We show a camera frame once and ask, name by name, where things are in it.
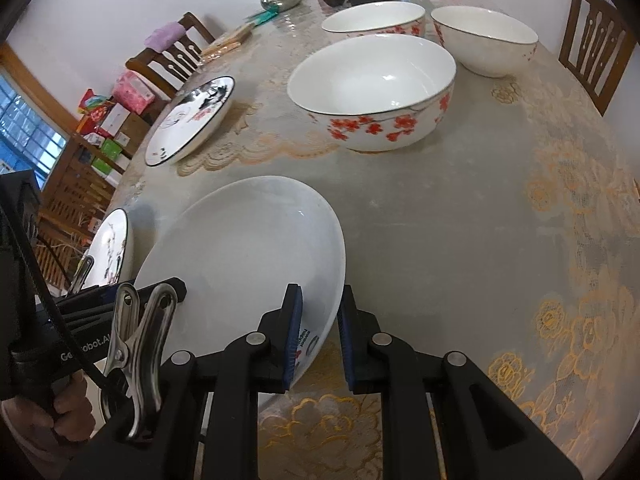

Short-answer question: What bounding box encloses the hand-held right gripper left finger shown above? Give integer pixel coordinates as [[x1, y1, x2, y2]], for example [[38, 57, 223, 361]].
[[60, 284, 304, 480]]

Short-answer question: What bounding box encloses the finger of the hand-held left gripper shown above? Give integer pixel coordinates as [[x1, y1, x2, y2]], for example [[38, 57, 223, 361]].
[[131, 277, 187, 312]]

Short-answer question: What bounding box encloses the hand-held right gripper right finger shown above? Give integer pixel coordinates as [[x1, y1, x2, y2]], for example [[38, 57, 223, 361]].
[[337, 284, 581, 480]]

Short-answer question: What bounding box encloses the plain white plate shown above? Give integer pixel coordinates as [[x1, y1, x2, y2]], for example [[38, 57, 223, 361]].
[[134, 175, 347, 411]]

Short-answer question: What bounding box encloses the white bowl with thin rim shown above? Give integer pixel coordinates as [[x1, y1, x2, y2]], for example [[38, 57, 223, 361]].
[[430, 6, 540, 79]]

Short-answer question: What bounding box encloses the person's left hand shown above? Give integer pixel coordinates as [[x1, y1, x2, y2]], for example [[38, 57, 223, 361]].
[[0, 372, 97, 461]]

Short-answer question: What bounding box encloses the small metal spring clamp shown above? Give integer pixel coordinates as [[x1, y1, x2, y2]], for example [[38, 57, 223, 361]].
[[67, 254, 96, 296]]

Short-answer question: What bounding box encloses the large metal spring clamp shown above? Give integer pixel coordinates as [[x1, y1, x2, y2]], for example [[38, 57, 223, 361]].
[[100, 282, 177, 444]]

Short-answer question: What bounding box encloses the black-rimmed painted plate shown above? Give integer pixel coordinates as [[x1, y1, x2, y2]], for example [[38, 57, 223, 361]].
[[79, 208, 136, 292], [144, 76, 236, 167]]

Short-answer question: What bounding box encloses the wooden cabinet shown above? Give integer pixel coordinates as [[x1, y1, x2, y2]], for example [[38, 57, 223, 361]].
[[36, 135, 122, 297]]

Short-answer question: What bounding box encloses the green box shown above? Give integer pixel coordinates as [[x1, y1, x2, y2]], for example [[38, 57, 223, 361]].
[[98, 139, 127, 173]]

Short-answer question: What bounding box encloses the window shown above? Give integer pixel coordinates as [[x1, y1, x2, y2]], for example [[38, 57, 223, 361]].
[[0, 71, 69, 177]]

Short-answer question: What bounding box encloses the lace floral tablecloth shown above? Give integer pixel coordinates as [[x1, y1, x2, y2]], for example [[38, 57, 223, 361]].
[[117, 0, 640, 480]]

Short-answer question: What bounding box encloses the white box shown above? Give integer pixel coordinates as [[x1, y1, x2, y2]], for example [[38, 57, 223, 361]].
[[92, 105, 132, 134]]

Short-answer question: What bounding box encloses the red snack bag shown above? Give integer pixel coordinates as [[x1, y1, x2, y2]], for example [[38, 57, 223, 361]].
[[77, 88, 113, 116]]

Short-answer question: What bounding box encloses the pink box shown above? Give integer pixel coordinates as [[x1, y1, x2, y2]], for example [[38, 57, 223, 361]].
[[112, 70, 155, 111]]

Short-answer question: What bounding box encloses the wooden chair with purple cloth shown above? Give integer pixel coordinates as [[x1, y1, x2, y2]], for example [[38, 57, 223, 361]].
[[125, 11, 216, 100]]

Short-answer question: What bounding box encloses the wooden chopsticks box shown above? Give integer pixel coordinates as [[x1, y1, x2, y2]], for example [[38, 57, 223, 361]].
[[199, 23, 254, 59]]

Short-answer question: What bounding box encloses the purple cloth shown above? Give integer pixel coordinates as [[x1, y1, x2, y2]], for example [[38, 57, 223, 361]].
[[144, 20, 187, 51]]

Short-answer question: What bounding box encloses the large red-flowered white bowl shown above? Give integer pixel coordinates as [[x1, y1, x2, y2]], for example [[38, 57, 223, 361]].
[[287, 34, 457, 154]]

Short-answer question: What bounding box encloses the black cable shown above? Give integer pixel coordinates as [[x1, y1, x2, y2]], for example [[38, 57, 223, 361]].
[[0, 207, 118, 392]]

